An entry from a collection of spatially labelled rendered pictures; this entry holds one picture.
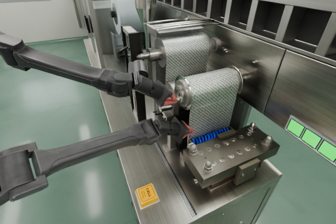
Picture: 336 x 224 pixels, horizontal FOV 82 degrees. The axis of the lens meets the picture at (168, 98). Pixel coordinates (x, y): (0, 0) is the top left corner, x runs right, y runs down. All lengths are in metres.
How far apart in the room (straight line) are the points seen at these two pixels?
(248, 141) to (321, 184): 1.55
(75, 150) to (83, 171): 1.65
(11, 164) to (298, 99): 0.86
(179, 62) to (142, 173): 0.55
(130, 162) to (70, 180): 1.26
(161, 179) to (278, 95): 0.60
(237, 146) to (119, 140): 0.53
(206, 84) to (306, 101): 0.35
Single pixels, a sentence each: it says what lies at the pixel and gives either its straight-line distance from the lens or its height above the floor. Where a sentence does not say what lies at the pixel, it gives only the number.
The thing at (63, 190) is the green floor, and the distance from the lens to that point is 2.17.
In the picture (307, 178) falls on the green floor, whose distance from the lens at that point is 2.42.
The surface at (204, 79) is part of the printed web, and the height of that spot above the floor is 1.31.
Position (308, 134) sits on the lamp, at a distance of 0.85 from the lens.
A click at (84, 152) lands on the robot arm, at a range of 0.57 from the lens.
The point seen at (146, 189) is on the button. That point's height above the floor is 0.92.
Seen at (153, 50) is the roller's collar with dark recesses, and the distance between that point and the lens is 0.93.
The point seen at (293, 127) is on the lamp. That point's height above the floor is 1.18.
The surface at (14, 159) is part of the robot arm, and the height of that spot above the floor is 1.34.
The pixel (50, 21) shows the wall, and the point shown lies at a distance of 6.23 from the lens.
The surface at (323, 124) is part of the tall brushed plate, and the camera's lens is 0.82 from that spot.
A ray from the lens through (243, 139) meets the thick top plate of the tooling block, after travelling 0.97.
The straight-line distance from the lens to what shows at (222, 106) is 0.89.
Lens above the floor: 1.68
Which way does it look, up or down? 34 degrees down
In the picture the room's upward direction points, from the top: straight up
